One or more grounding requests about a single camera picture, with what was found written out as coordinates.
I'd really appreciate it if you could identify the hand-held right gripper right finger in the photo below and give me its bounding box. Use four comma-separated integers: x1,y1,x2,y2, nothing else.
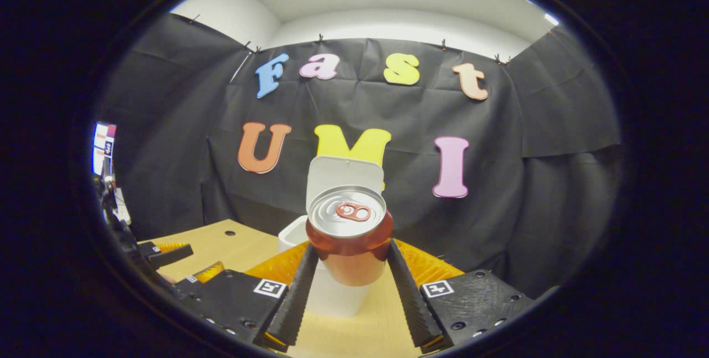
386,238,537,355

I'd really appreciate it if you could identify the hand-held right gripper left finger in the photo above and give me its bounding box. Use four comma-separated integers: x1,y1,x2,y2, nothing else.
176,241,321,353

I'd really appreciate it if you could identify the red pop can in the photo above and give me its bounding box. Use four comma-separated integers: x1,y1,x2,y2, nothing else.
306,185,394,287

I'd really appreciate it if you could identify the white desktop garbage bin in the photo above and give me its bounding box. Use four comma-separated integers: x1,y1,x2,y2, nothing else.
277,156,386,319

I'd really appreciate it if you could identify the wooden desktop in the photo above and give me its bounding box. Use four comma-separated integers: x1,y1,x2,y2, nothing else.
138,218,444,358

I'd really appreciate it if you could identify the computer monitor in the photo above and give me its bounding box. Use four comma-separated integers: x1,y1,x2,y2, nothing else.
91,121,117,176

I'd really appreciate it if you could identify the black backdrop cloth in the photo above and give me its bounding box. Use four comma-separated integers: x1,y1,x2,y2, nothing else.
94,12,621,298

